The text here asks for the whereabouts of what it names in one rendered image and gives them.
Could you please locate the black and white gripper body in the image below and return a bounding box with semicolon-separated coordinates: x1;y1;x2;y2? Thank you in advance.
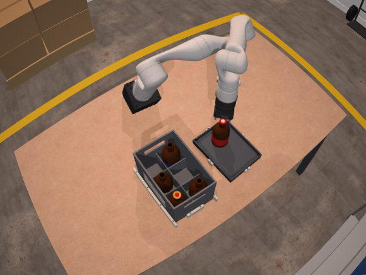
213;86;238;120

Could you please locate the brown bottle with green band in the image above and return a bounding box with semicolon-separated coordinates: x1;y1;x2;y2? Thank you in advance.
168;191;187;207

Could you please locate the brown glass bottle with red label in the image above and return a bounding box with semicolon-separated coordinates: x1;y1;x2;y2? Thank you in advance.
211;119;230;148

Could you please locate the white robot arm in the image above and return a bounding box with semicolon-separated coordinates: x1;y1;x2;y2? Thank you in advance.
133;15;256;102

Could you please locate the dark grey divided crate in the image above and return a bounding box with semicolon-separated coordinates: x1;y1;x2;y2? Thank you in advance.
133;129;217;222

